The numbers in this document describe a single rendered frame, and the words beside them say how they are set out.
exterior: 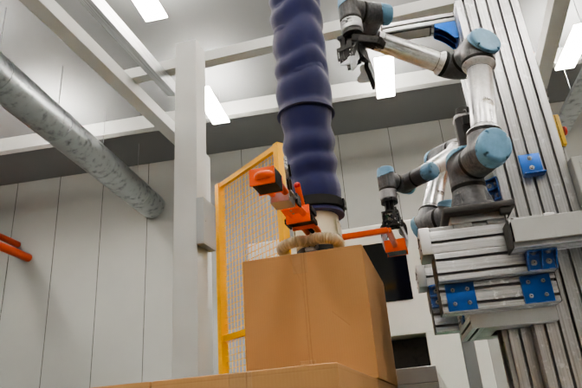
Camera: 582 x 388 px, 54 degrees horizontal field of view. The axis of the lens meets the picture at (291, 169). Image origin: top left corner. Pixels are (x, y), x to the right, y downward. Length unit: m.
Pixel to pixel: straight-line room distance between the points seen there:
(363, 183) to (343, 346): 10.40
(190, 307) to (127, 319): 9.21
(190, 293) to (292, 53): 1.65
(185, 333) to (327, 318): 1.73
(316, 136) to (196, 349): 1.63
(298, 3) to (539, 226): 1.37
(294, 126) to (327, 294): 0.74
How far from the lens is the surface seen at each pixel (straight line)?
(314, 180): 2.12
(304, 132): 2.21
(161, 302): 12.37
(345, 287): 1.80
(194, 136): 3.79
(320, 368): 1.17
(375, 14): 2.06
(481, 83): 2.05
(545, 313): 2.03
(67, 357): 13.12
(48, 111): 9.18
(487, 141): 1.90
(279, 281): 1.85
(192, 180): 3.66
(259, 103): 10.87
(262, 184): 1.57
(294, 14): 2.53
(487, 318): 2.00
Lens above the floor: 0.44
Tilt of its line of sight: 24 degrees up
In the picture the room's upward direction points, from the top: 5 degrees counter-clockwise
